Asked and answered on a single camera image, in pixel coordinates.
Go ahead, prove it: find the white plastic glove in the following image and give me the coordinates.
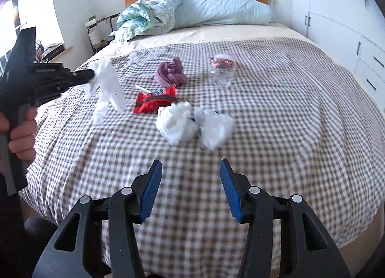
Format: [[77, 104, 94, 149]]
[[84, 58, 127, 126]]

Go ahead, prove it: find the red snack wrapper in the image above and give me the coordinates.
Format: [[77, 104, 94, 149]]
[[133, 86, 178, 114]]

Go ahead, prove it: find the left hand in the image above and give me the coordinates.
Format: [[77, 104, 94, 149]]
[[7, 107, 38, 167]]

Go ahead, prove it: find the crumpled clear plastic bag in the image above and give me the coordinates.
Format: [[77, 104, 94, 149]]
[[193, 107, 234, 151]]

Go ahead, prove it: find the checkered bed blanket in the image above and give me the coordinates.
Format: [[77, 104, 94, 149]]
[[21, 38, 384, 277]]

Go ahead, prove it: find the black bedside rack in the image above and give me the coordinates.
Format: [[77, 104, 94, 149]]
[[85, 13, 119, 55]]

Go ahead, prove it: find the purple crumpled cloth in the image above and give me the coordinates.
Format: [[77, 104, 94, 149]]
[[154, 57, 187, 88]]

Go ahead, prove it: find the crumpled floral duvet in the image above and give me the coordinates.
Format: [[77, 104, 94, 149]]
[[110, 0, 187, 43]]

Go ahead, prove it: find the cream bed sheet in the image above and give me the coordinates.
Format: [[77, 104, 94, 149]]
[[78, 23, 314, 70]]

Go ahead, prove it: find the light blue pillow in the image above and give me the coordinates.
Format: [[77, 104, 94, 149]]
[[174, 0, 276, 29]]

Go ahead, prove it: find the white wardrobe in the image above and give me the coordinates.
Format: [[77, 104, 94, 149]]
[[292, 0, 384, 108]]

